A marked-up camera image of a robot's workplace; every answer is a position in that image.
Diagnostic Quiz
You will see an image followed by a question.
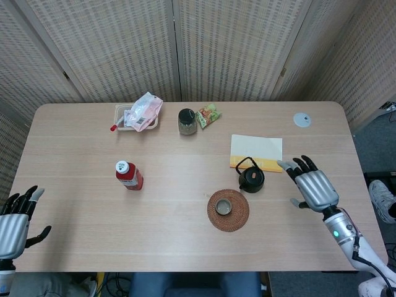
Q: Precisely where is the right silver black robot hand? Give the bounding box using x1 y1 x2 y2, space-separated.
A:
277 155 340 213

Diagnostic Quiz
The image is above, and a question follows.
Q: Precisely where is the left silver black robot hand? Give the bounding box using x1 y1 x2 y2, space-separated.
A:
0 185 53 260

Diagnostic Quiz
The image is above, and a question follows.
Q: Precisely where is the black teapot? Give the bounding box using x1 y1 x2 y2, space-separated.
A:
235 157 266 194

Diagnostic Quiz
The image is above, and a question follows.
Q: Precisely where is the grey fabric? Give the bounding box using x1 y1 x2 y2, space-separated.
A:
9 273 97 297

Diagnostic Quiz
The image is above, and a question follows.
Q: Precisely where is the white sneaker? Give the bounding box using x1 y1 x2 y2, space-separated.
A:
368 179 396 224

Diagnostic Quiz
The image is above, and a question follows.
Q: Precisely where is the small white disc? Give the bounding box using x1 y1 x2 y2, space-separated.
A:
293 112 311 127

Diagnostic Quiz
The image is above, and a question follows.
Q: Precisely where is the white yellow booklet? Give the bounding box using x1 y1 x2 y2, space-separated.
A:
229 134 284 173

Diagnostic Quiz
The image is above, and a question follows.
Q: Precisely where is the round brown woven coaster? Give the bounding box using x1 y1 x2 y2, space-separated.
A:
207 189 250 233

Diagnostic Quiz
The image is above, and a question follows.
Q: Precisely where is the small dark teacup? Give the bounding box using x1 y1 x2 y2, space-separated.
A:
215 199 232 216

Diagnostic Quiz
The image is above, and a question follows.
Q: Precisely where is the green orange snack packet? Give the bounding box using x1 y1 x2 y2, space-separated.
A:
195 103 222 130

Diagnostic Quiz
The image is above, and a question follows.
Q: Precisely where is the red juice bottle white cap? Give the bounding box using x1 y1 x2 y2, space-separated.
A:
115 160 144 191

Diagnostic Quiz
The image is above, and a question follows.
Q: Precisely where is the glass jar black lid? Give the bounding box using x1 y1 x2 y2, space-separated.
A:
177 108 198 136

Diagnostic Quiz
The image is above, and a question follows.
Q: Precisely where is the blue padded seat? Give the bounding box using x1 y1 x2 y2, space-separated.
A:
128 272 264 297

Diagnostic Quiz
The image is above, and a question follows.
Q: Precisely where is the beige plastic food container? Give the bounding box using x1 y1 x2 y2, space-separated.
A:
114 104 161 132

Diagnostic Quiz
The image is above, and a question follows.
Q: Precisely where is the pink white plastic bag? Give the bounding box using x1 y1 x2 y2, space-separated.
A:
124 92 164 133

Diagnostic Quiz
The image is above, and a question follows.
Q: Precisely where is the woven folding screen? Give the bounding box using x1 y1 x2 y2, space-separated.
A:
0 0 396 205

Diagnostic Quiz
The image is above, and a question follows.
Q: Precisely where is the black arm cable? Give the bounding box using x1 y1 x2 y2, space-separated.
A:
351 235 394 297

